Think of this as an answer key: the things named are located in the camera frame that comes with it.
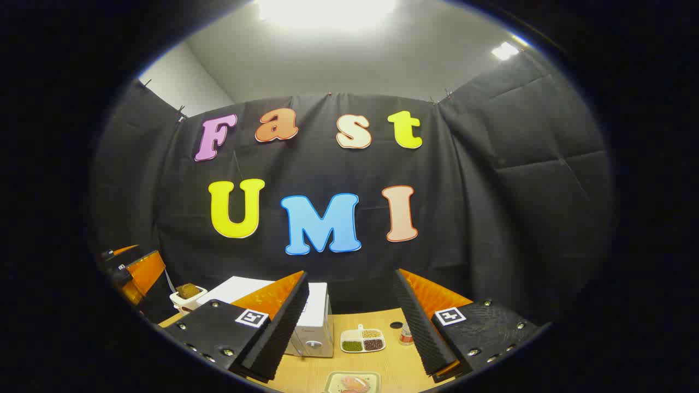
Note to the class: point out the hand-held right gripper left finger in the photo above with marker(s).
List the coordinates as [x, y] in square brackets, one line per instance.
[278, 338]

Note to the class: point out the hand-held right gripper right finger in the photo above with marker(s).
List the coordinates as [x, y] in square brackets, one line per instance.
[420, 327]

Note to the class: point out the divided dish of beans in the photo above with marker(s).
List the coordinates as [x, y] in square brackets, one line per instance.
[363, 341]

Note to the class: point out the brown toast slice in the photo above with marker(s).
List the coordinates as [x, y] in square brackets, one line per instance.
[188, 291]

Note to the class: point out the white toaster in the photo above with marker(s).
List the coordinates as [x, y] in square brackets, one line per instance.
[183, 303]

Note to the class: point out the white microwave oven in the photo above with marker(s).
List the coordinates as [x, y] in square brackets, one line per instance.
[314, 322]

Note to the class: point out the clear plastic bottle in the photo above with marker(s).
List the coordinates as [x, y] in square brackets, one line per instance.
[406, 335]

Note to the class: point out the cream square plate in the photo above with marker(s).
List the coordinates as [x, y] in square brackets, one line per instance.
[333, 382]

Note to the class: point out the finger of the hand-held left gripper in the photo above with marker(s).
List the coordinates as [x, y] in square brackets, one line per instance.
[144, 273]
[123, 252]

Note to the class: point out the black backdrop cloth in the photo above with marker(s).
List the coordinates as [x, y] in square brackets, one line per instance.
[491, 191]

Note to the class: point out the small ceiling light panel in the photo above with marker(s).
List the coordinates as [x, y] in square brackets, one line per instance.
[505, 51]

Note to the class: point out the round bread bun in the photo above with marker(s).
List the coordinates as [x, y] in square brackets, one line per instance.
[355, 383]

